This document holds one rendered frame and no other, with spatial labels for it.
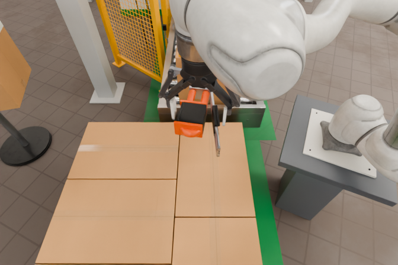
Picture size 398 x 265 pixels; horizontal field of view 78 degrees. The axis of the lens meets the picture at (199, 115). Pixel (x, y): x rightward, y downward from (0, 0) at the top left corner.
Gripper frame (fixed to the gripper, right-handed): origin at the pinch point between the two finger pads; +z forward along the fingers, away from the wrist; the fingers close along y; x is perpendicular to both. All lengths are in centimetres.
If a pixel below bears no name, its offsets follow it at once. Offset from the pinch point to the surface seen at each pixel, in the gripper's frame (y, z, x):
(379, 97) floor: -160, 128, -161
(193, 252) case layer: -1, 73, 18
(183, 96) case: 21, 63, -68
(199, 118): -0.5, -2.0, 2.3
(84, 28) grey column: 109, 51, -116
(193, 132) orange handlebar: 0.5, -0.4, 5.9
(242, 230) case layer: -22, 73, 5
